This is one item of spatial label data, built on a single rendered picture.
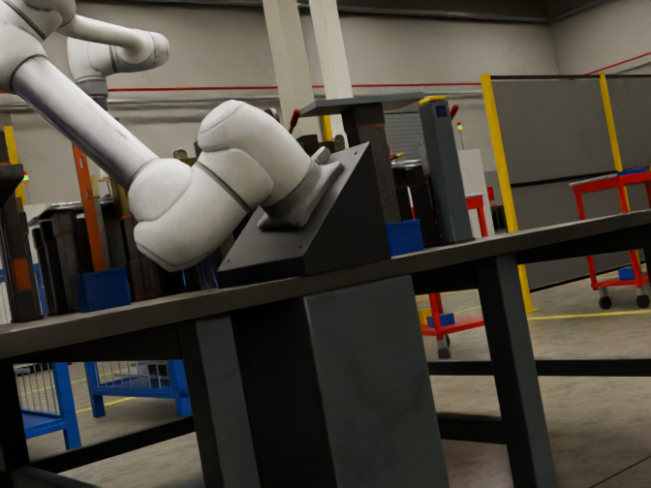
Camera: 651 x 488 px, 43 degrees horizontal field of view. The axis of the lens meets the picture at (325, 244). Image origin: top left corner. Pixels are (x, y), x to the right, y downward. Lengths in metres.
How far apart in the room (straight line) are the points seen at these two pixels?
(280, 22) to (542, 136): 3.99
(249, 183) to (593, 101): 6.71
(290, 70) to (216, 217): 8.43
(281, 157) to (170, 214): 0.26
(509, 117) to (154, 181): 5.69
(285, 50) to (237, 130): 8.47
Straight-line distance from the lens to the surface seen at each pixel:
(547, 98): 7.71
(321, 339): 1.66
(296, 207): 1.77
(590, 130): 8.11
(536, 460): 2.20
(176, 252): 1.72
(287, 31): 10.26
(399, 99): 2.49
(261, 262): 1.77
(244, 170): 1.72
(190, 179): 1.73
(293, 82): 10.08
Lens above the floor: 0.72
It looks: 1 degrees up
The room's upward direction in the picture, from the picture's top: 10 degrees counter-clockwise
